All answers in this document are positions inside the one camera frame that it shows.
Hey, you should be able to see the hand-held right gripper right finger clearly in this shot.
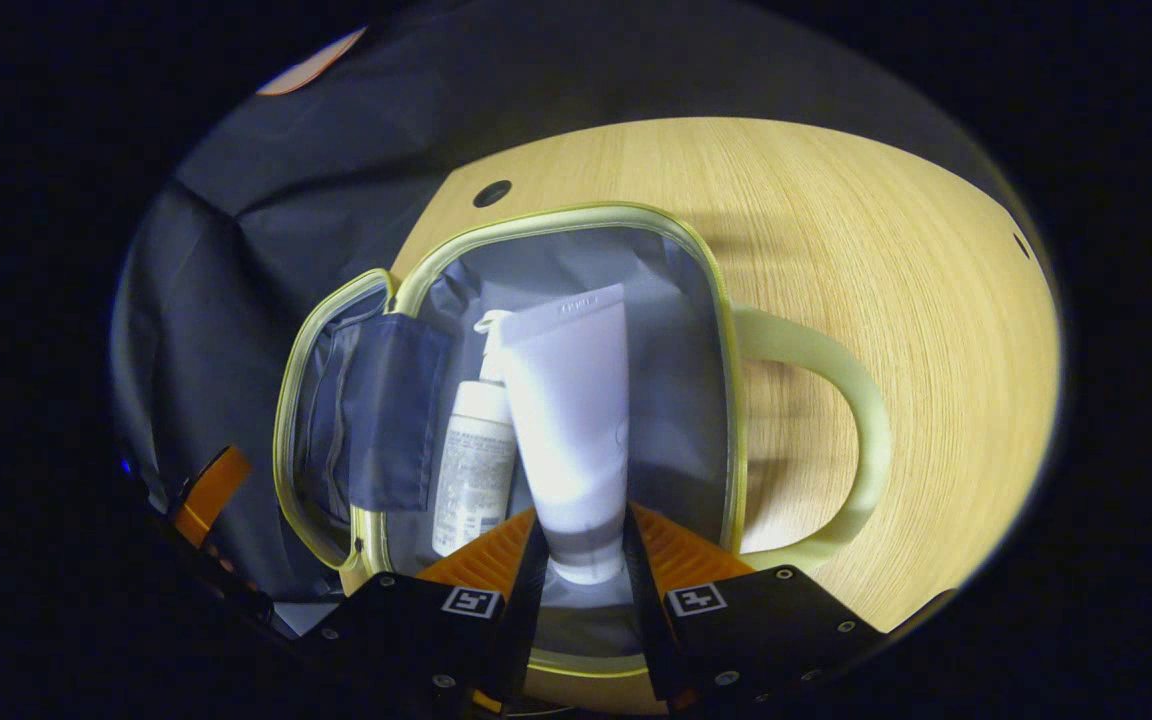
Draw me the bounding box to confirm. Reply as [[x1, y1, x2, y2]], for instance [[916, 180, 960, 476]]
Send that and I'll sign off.
[[621, 503, 889, 716]]

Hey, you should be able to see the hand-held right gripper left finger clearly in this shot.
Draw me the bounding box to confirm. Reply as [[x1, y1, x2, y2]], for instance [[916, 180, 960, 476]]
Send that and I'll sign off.
[[296, 507, 549, 716]]

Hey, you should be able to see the white pump bottle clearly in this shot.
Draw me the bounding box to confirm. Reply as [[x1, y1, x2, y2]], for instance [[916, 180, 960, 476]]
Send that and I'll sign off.
[[431, 308, 520, 559]]

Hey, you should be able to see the white squeeze tube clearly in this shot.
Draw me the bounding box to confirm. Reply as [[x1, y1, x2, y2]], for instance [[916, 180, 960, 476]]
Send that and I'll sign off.
[[496, 283, 633, 587]]

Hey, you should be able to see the black backdrop cloth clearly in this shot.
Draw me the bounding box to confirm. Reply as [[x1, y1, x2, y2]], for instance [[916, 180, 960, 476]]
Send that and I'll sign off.
[[111, 0, 1037, 601]]

